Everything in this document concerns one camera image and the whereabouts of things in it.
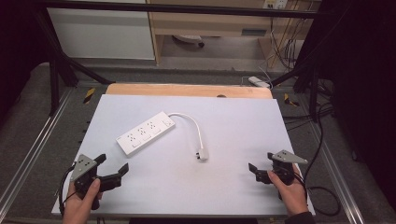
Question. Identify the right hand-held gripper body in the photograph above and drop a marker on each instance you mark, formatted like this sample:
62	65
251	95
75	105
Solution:
284	169

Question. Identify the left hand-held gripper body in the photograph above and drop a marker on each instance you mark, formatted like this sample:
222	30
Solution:
82	166

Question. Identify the person's right hand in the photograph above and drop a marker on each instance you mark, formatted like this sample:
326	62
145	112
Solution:
291	194

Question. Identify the person's left hand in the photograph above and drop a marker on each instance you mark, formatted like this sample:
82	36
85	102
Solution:
79	203

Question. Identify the white table mat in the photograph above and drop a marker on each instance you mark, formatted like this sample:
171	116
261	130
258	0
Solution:
233	130

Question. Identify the white plug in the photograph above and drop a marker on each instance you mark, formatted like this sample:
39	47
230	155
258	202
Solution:
204	154

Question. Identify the white floor power strip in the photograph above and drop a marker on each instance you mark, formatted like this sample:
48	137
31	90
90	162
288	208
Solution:
257	81

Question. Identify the wooden table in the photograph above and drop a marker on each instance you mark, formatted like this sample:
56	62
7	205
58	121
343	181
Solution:
186	90

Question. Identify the black curtain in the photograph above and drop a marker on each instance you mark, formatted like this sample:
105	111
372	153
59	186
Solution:
367	93
18	46

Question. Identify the white cabinet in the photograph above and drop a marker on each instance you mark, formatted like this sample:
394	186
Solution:
99	34

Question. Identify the office chair base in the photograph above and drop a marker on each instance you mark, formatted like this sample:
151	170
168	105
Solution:
186	38

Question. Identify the wooden desk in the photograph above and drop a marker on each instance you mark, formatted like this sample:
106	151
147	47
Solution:
202	23

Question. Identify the aluminium floor rail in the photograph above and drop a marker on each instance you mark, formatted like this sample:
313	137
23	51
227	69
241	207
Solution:
35	146
333	168

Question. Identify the white wall outlet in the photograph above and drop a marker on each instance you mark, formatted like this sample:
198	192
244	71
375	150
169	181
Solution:
275	3

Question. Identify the black metal frame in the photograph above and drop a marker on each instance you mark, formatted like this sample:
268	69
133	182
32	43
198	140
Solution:
186	8

